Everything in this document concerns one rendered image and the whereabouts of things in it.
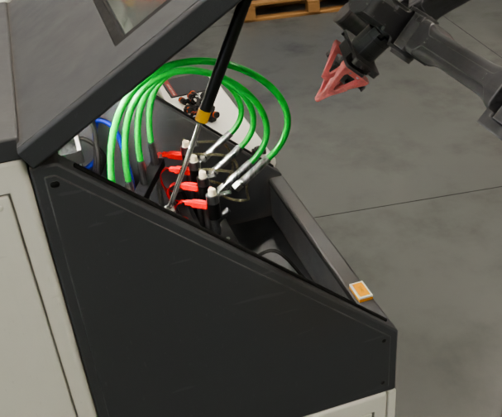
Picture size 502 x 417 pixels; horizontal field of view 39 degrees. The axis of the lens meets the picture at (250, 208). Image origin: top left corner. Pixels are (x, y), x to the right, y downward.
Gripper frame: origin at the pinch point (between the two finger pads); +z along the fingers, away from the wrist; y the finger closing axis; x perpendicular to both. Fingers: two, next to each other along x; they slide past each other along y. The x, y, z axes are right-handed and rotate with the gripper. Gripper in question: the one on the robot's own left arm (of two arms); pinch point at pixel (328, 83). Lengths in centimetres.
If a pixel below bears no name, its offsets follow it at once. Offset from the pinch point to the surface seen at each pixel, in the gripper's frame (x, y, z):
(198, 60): -24.1, 0.0, 11.0
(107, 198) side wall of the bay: -38, 38, 18
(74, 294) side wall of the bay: -34, 43, 34
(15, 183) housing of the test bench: -51, 39, 22
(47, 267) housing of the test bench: -40, 42, 31
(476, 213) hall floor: 183, -102, 54
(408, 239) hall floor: 154, -89, 77
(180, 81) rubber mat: 17, -87, 65
